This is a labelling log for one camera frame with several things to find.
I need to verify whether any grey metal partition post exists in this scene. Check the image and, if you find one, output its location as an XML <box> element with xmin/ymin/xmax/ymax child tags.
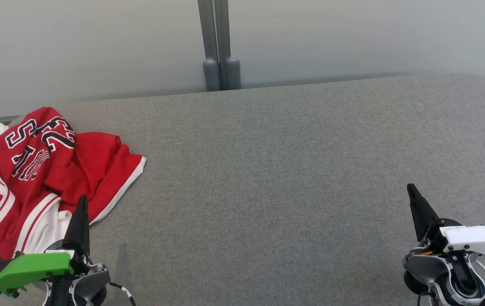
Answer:
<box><xmin>214</xmin><ymin>0</ymin><xmax>242</xmax><ymax>91</ymax></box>
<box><xmin>198</xmin><ymin>0</ymin><xmax>221</xmax><ymax>92</ymax></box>

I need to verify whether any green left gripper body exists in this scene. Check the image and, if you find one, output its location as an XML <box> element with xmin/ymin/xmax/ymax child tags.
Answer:
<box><xmin>0</xmin><ymin>239</ymin><xmax>88</xmax><ymax>297</ymax></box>

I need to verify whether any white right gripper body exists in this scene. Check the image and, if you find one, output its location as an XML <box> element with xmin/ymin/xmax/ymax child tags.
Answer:
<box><xmin>421</xmin><ymin>218</ymin><xmax>485</xmax><ymax>261</ymax></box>

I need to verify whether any grey fabric sofa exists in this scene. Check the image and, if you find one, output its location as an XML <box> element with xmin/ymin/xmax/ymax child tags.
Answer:
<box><xmin>0</xmin><ymin>73</ymin><xmax>485</xmax><ymax>306</ymax></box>

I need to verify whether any red shorts white trim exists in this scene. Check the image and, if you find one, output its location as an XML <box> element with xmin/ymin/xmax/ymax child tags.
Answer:
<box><xmin>49</xmin><ymin>131</ymin><xmax>147</xmax><ymax>226</ymax></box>

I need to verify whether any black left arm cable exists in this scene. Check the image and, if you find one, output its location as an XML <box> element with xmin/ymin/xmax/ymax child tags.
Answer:
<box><xmin>108</xmin><ymin>281</ymin><xmax>137</xmax><ymax>306</ymax></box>

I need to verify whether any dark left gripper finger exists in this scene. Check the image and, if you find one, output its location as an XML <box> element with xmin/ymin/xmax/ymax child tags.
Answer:
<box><xmin>65</xmin><ymin>195</ymin><xmax>91</xmax><ymax>255</ymax></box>

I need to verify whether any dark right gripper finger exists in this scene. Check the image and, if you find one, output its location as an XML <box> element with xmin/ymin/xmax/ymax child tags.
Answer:
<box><xmin>407</xmin><ymin>183</ymin><xmax>441</xmax><ymax>243</ymax></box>

